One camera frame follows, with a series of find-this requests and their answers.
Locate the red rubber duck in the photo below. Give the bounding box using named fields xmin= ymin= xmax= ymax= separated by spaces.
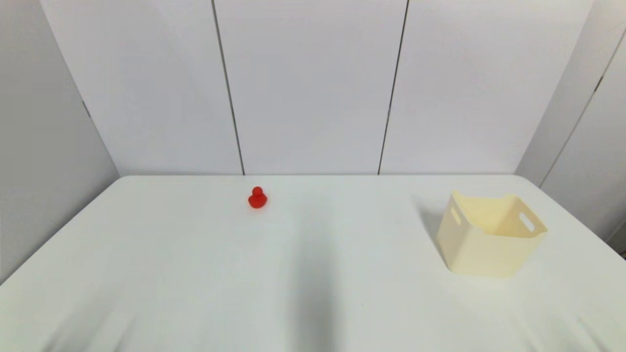
xmin=248 ymin=186 xmax=268 ymax=209

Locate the cream plastic basket with handles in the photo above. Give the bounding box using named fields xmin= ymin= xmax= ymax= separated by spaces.
xmin=436 ymin=191 xmax=548 ymax=278

